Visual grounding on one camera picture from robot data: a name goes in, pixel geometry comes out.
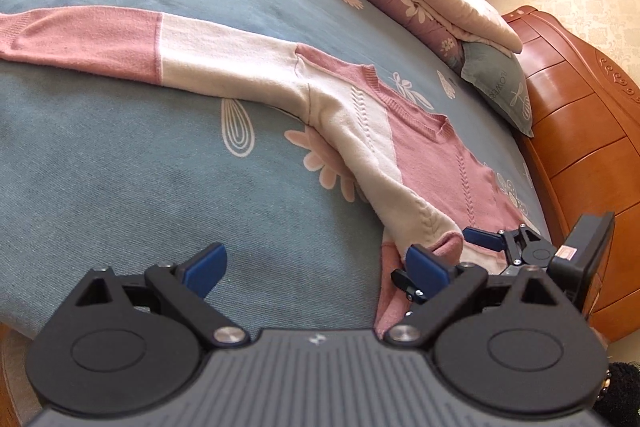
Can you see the blue floral bed sheet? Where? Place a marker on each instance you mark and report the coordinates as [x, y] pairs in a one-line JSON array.
[[125, 187]]

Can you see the blue-green printed pillow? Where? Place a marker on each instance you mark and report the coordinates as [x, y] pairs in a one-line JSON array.
[[500, 82]]

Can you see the wooden headboard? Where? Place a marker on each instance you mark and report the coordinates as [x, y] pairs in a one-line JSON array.
[[580, 117]]

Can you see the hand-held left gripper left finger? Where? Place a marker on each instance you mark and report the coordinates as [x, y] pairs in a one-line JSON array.
[[205, 269]]

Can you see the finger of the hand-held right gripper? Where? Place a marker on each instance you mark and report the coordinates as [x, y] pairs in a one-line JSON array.
[[400, 279], [482, 238]]

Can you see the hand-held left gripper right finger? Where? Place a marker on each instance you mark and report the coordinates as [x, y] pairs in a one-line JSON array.
[[425, 269]]

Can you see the pink and cream knit sweater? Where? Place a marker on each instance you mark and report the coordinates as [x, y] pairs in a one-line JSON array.
[[350, 127]]

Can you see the person's right forearm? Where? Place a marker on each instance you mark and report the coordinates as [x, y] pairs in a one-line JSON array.
[[625, 397]]

